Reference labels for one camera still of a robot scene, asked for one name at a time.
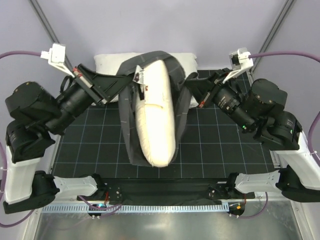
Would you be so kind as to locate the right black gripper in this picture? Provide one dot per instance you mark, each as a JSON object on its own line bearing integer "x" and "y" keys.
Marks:
{"x": 211, "y": 89}

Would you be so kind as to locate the black grid cutting mat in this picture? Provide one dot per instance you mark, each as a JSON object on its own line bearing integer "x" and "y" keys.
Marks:
{"x": 212, "y": 146}

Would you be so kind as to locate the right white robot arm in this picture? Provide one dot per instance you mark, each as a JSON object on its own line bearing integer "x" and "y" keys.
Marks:
{"x": 261, "y": 112}

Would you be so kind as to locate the aluminium frame post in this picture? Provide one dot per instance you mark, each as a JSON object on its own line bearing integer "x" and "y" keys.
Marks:
{"x": 35, "y": 5}
{"x": 280, "y": 19}

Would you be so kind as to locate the slotted grey cable duct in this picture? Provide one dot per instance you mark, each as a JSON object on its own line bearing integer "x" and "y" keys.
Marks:
{"x": 84, "y": 208}

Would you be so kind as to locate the grey checked pillowcase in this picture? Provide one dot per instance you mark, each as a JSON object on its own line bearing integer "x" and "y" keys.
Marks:
{"x": 127, "y": 103}

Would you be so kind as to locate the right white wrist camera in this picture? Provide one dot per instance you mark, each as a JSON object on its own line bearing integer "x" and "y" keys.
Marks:
{"x": 240, "y": 63}

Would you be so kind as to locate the right aluminium frame post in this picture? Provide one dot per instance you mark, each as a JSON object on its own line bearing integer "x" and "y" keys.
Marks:
{"x": 280, "y": 19}

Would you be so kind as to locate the cream bear print pillow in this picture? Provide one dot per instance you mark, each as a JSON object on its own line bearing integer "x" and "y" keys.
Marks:
{"x": 154, "y": 114}

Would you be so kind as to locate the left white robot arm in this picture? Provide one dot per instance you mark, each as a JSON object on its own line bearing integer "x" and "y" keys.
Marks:
{"x": 37, "y": 115}

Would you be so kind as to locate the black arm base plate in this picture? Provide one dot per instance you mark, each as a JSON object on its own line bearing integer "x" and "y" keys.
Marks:
{"x": 166, "y": 191}

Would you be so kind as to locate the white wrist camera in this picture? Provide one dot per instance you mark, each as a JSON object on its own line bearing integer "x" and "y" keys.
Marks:
{"x": 56, "y": 57}
{"x": 240, "y": 63}

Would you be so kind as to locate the white plain pillow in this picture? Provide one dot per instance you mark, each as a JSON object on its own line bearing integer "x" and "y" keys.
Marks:
{"x": 180, "y": 66}

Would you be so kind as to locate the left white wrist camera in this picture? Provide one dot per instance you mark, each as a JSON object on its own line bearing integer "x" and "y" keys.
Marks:
{"x": 56, "y": 57}

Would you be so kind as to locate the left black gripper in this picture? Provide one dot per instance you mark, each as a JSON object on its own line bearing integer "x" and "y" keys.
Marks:
{"x": 91, "y": 86}

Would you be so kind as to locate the left aluminium frame post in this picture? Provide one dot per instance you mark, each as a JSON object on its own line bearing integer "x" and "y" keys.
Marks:
{"x": 35, "y": 5}

